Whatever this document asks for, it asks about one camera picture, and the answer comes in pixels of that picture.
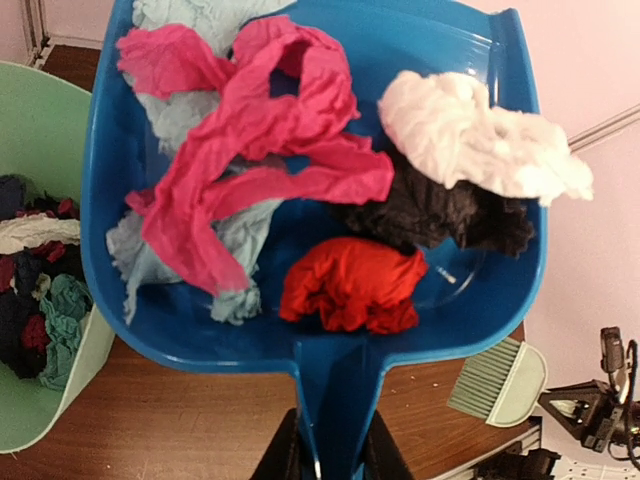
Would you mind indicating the mint green hand brush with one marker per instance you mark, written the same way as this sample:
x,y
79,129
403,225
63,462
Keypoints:
x,y
501,385

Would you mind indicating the small red paper scrap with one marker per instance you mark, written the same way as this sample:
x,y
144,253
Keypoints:
x,y
353,283

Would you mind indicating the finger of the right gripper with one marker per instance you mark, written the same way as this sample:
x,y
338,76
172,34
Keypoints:
x,y
595,393
569,411

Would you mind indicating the white paper scrap upper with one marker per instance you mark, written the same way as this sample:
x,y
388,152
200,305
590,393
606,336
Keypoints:
x,y
446,128

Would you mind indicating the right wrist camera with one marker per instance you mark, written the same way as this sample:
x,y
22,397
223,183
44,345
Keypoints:
x,y
613,360

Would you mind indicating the right aluminium corner post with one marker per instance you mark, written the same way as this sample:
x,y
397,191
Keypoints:
x,y
605,129

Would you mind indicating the aluminium front frame rail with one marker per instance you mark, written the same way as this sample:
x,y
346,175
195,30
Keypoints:
x,y
566,468

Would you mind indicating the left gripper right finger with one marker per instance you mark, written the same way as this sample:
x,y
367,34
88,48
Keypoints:
x,y
382,458

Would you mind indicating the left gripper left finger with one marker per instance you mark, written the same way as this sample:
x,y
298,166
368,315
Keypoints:
x,y
282,458

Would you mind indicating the pink paper scrap left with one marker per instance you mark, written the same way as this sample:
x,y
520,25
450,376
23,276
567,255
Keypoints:
x,y
279,132

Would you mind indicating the aluminium corner post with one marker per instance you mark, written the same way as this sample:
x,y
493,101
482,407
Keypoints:
x,y
38,41
605,129

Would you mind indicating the green plastic trash bin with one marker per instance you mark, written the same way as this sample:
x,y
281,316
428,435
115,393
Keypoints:
x,y
43,123

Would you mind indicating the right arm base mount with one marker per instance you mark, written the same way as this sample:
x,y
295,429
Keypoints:
x,y
537,464

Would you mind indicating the black scrap upper centre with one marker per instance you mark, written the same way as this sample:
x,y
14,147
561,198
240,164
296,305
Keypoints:
x,y
421,212

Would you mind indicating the left aluminium corner post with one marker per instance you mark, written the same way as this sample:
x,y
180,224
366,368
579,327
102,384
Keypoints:
x,y
38,41

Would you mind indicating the light blue scrap lower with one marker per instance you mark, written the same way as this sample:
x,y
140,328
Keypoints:
x,y
64,307

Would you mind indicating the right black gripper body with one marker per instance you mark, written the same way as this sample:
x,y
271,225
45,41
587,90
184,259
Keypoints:
x,y
607,423

